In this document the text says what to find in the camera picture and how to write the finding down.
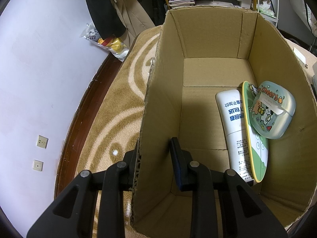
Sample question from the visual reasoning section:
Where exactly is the stack of books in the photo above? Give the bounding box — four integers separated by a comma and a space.
168, 0, 252, 9

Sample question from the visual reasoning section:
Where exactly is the lower wall socket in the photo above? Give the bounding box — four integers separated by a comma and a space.
33, 160, 44, 171

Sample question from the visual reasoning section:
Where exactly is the black hanging coat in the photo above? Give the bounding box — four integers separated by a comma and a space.
85, 0, 126, 39

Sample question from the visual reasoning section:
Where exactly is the snack bag on floor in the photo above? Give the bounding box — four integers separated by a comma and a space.
80, 22, 129, 62

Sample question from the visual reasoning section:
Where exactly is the white printed tube bottle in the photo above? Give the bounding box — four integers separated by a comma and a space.
215, 89, 254, 185

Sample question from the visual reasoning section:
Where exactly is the green oval board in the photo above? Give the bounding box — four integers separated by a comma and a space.
242, 81, 269, 183

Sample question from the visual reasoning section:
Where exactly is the wall socket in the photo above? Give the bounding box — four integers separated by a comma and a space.
36, 135, 48, 149
33, 160, 44, 171

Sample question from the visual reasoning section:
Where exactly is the beige patterned plush blanket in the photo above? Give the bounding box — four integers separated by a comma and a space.
74, 24, 166, 238

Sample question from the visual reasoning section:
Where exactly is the white rolling cart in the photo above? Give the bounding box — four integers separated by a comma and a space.
256, 0, 279, 27

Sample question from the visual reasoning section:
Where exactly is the brown cardboard box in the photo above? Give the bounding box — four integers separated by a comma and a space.
131, 6, 316, 237

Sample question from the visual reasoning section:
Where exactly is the upper wall socket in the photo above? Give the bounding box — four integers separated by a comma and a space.
36, 135, 48, 149

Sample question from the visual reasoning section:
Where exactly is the green earbud case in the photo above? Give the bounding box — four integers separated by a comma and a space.
250, 81, 296, 139

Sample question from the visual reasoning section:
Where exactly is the white square charger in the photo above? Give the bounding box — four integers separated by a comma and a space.
293, 47, 310, 69

